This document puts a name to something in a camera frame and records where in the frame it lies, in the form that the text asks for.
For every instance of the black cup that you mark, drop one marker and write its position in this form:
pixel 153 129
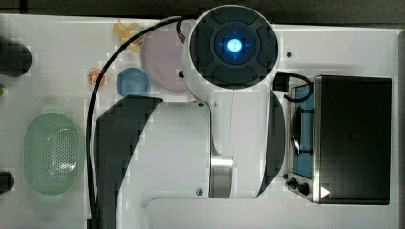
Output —
pixel 15 58
pixel 6 182

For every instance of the grey round plate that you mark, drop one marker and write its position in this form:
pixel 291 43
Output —
pixel 161 56

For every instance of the black cup lower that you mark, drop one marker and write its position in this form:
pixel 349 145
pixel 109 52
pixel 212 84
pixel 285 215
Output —
pixel 6 182

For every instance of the orange slice toy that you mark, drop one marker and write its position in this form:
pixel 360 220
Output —
pixel 94 75

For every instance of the peeled banana toy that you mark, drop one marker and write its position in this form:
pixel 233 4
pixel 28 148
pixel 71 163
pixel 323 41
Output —
pixel 125 31

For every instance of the black toaster oven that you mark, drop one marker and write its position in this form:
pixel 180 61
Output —
pixel 339 140

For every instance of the green plastic strainer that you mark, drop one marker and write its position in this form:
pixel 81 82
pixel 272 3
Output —
pixel 53 157

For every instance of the blue bowl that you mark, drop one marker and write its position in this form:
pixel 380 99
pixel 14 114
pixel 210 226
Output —
pixel 133 81

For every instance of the black cup upper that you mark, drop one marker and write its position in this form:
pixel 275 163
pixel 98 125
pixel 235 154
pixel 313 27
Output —
pixel 15 58

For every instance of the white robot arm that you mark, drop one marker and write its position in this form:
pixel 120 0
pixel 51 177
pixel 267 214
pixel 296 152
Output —
pixel 228 142

